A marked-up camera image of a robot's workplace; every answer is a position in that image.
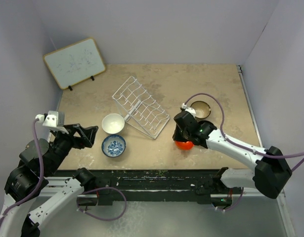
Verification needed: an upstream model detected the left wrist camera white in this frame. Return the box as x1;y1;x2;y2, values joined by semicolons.
35;111;68;134

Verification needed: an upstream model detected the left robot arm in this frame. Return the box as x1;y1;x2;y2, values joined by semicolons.
0;124;98;237

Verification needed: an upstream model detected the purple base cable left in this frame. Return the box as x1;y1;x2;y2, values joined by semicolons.
76;186;127;221

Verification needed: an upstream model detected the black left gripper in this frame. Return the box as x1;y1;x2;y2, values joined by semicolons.
46;122;98;174

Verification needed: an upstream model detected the small whiteboard wooden frame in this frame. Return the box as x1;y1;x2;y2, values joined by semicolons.
43;38;106;90

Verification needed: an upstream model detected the brown glazed bowl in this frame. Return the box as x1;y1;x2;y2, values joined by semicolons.
191;101;211;119

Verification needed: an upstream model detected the orange bowl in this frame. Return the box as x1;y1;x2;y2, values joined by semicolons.
175;141;194;151

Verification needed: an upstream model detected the white wire dish rack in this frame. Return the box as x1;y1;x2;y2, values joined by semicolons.
112;76;170;139

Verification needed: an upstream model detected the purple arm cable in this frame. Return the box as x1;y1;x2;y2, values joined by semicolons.
185;93;304;173
0;118;45;230

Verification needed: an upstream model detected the blue white patterned bowl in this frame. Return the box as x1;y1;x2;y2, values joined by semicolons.
101;134;126;158

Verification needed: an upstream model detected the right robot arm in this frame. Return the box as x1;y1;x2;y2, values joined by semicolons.
173;111;292;199

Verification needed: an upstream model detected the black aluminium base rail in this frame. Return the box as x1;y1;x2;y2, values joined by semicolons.
38;169;256;205

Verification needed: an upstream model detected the black bowl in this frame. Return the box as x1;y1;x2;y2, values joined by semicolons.
198;120;217;129

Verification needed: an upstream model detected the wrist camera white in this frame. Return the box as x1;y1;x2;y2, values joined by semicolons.
35;111;68;134
180;103;196;117

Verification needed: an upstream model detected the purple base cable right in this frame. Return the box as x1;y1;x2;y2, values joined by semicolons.
212;187;244;212

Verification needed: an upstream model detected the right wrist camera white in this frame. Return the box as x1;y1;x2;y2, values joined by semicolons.
180;103;196;117

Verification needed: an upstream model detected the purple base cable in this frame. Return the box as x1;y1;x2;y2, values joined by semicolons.
76;186;127;221
212;187;244;212

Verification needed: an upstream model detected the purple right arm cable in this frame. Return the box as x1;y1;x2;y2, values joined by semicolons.
185;93;304;173

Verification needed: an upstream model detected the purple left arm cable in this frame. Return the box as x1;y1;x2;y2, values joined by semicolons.
0;118;45;230

